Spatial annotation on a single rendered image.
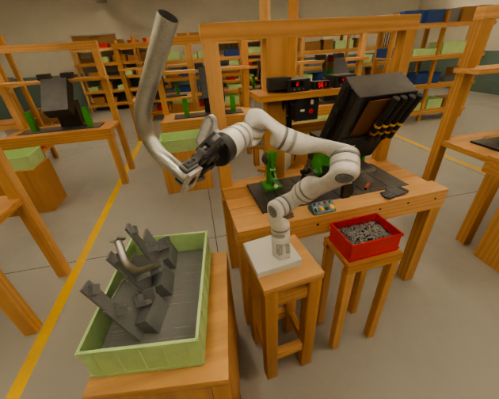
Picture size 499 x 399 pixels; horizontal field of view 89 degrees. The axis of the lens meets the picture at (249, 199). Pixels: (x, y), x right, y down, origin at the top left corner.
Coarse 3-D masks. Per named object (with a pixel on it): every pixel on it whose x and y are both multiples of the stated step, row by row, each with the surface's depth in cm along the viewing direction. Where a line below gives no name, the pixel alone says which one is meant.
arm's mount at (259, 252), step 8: (256, 240) 142; (264, 240) 142; (248, 248) 138; (256, 248) 137; (264, 248) 136; (248, 256) 135; (256, 256) 132; (264, 256) 131; (272, 256) 130; (296, 256) 129; (256, 264) 127; (264, 264) 126; (272, 264) 126; (280, 264) 125; (288, 264) 126; (296, 264) 128; (256, 272) 124; (264, 272) 123; (272, 272) 125
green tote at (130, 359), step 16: (176, 240) 140; (192, 240) 141; (128, 256) 131; (208, 256) 138; (208, 272) 133; (112, 288) 113; (208, 288) 125; (96, 320) 98; (96, 336) 97; (80, 352) 86; (96, 352) 86; (112, 352) 87; (128, 352) 88; (144, 352) 89; (160, 352) 90; (176, 352) 91; (192, 352) 92; (96, 368) 92; (112, 368) 93; (128, 368) 93; (144, 368) 94; (160, 368) 95; (176, 368) 96
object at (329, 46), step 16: (368, 32) 779; (384, 32) 789; (320, 48) 786; (336, 48) 792; (352, 48) 797; (368, 48) 802; (304, 64) 826; (320, 64) 805; (352, 64) 818; (368, 64) 827; (384, 64) 846
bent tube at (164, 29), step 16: (160, 16) 35; (160, 32) 36; (160, 48) 38; (144, 64) 40; (160, 64) 40; (144, 80) 41; (160, 80) 43; (144, 96) 43; (144, 112) 46; (144, 128) 48; (144, 144) 49; (160, 144) 50; (160, 160) 50; (176, 160) 50; (176, 176) 50; (192, 176) 48
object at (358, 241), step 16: (336, 224) 148; (352, 224) 152; (368, 224) 151; (384, 224) 148; (336, 240) 145; (352, 240) 138; (368, 240) 140; (384, 240) 134; (352, 256) 134; (368, 256) 138
